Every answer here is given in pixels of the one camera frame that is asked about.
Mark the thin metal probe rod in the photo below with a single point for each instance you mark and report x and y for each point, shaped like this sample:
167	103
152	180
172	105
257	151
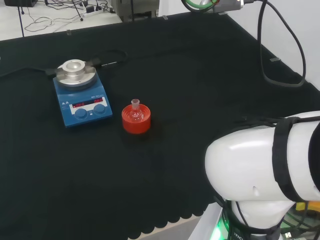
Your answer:
110	63

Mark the black box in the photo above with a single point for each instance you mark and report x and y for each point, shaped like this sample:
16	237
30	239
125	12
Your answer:
20	3

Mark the white power strip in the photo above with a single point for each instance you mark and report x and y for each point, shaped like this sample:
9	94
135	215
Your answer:
100	12

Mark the grey cabinet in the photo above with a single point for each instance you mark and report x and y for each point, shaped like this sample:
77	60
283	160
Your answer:
130	10

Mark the clear cloth clip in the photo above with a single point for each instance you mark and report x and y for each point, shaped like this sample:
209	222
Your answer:
275	60
165	17
68	32
223	13

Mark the clear round-bottom flask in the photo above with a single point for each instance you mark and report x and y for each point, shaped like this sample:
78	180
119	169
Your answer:
136	115

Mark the heater with blue base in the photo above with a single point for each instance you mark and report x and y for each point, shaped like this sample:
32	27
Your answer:
82	112

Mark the black bench cloth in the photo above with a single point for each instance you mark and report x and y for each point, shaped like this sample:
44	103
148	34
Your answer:
175	100

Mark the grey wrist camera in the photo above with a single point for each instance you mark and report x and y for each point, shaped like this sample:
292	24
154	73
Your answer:
228	5

